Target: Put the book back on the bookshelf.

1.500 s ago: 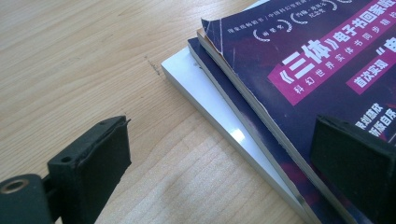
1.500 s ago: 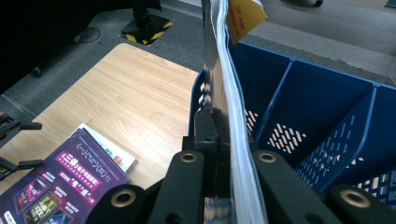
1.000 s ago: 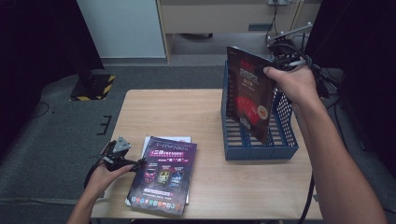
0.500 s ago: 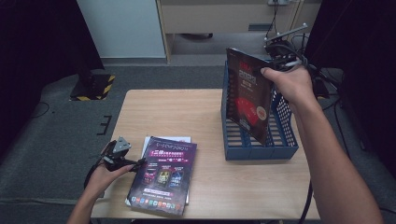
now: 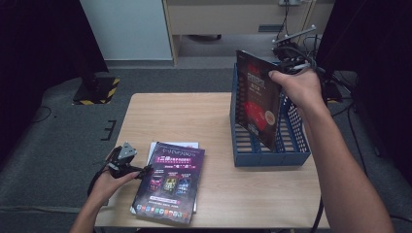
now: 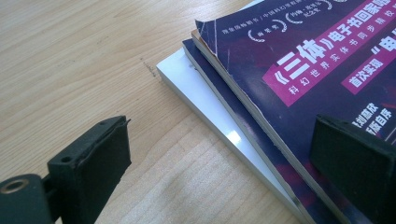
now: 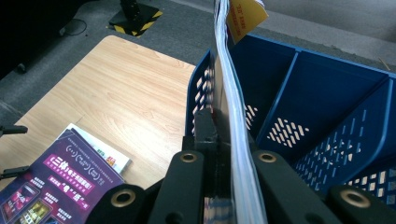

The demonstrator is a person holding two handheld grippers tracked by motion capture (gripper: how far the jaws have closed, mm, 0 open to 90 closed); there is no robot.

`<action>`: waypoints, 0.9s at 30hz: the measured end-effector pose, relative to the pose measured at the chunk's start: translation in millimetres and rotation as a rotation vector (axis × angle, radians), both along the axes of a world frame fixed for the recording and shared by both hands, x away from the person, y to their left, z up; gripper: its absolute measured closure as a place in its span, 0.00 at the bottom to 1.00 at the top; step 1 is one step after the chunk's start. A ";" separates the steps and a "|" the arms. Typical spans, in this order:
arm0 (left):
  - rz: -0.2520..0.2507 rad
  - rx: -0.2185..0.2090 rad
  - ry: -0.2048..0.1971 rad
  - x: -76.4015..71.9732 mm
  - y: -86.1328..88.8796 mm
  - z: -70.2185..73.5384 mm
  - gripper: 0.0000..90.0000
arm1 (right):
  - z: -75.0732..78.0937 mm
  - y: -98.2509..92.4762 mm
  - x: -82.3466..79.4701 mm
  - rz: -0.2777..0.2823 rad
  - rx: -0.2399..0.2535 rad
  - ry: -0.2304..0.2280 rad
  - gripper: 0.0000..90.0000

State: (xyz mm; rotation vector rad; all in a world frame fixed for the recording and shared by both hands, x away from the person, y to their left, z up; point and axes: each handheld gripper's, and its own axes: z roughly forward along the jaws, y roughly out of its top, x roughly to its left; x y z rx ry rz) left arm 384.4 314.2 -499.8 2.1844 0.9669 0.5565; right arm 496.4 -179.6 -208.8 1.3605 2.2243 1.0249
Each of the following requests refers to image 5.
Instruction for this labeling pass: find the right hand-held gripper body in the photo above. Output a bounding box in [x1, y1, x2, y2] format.
[271, 24, 320, 75]

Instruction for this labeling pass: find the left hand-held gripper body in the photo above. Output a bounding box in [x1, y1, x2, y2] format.
[107, 141, 138, 179]

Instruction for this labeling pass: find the purple magazine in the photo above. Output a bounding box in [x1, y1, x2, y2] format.
[130, 141, 206, 226]

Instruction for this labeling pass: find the black and red magazine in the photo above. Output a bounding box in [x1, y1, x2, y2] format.
[234, 49, 284, 153]

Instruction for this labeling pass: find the white magazine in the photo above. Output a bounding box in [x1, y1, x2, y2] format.
[129, 141, 199, 216]

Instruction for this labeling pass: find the blue file rack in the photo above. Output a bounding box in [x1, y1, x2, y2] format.
[228, 62, 312, 168]

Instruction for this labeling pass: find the person's left hand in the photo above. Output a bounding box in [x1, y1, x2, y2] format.
[87, 170, 141, 209]

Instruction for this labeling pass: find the person's right hand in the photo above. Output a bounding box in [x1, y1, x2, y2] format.
[267, 68, 326, 111]

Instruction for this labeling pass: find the black floor tape mark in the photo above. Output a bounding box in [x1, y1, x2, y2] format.
[100, 119, 118, 142]

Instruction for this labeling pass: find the yellow striped black stand base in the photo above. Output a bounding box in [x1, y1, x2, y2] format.
[71, 76, 120, 106]
[324, 79, 344, 105]

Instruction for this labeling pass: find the beige wooden desk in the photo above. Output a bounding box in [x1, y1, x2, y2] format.
[161, 0, 336, 67]

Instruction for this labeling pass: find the black curtain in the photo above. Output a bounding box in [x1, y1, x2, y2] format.
[0, 0, 110, 166]
[312, 0, 412, 178]

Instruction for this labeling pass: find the white cabinet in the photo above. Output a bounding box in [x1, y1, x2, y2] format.
[80, 0, 173, 61]

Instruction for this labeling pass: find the black hanging cable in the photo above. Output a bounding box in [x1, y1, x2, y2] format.
[280, 4, 290, 33]

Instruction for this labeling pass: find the black floor cable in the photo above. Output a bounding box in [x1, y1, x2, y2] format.
[346, 103, 368, 178]
[32, 106, 52, 124]
[331, 102, 353, 118]

